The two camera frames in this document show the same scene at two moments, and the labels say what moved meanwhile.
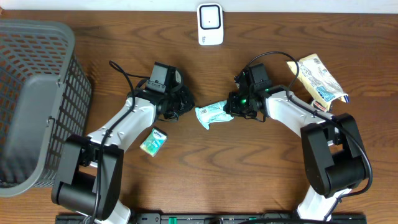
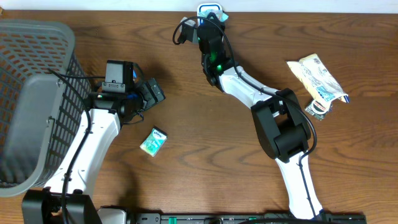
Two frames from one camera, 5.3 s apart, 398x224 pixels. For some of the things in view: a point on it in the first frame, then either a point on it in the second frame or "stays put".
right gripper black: (231, 108) → (217, 27)
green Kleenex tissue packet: (154, 142) stays put
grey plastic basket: (45, 96) stays put
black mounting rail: (211, 218) stays put
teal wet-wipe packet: (213, 113) → (222, 16)
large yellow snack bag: (318, 81) stays put
